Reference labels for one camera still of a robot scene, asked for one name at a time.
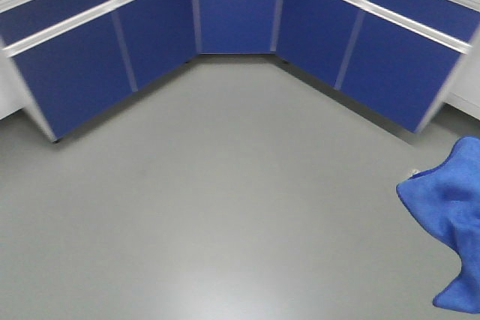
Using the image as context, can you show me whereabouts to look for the blue microfiber cloth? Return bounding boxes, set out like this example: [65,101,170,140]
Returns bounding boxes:
[396,136,479,314]

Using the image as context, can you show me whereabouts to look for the blue corner cabinet run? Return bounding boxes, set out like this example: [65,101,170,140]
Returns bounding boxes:
[1,0,479,141]

